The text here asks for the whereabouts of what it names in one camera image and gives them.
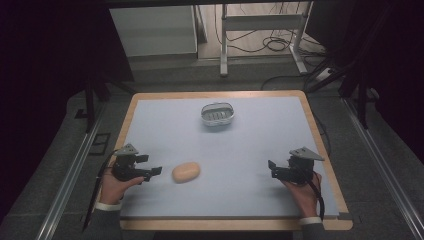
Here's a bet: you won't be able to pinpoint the black cables on floor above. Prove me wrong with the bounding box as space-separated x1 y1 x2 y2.
214 2 329 56

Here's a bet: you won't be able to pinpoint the white power strip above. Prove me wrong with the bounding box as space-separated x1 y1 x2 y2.
314 67 335 83

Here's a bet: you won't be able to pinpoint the right hand-held gripper black cable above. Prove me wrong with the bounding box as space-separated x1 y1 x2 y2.
307 170 326 222

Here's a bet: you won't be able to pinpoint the white metal stand frame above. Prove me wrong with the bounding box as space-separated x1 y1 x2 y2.
219 2 314 77

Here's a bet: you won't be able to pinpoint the black floor bracket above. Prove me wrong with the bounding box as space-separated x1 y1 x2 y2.
88 132 112 156

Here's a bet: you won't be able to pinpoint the metal floor rail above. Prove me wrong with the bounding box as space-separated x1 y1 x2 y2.
34 108 105 240
342 97 424 240

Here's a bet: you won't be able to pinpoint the person's right hand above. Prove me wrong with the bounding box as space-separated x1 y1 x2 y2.
281 171 323 219

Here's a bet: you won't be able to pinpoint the left hand-held gripper black cable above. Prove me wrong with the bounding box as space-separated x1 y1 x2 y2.
82 149 119 232

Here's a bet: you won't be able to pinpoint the person's left hand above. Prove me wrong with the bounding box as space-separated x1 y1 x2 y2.
98 167 145 205

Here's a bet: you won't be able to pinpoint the hand-held gripper black cable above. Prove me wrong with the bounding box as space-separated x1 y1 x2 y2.
82 149 119 232
307 170 326 222

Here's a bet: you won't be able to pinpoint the white panel board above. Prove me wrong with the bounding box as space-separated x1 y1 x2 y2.
109 4 199 58

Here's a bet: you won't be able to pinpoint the tan bread roll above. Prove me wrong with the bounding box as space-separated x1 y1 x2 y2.
171 161 202 184

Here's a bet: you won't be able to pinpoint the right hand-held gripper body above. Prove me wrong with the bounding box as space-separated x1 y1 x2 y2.
287 146 325 186

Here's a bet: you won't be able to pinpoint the light grey table mat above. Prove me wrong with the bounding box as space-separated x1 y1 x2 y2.
120 96 341 220

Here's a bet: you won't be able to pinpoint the black metal stand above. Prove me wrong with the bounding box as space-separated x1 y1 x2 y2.
83 78 112 135
338 64 372 130

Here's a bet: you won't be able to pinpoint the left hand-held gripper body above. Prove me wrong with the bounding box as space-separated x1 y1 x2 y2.
111 143 140 183

